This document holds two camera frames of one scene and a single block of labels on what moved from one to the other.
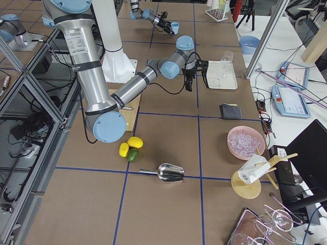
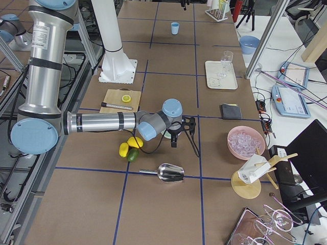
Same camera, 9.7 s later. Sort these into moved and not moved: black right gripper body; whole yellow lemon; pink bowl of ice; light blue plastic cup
Moved: black right gripper body
Not moved: pink bowl of ice; whole yellow lemon; light blue plastic cup
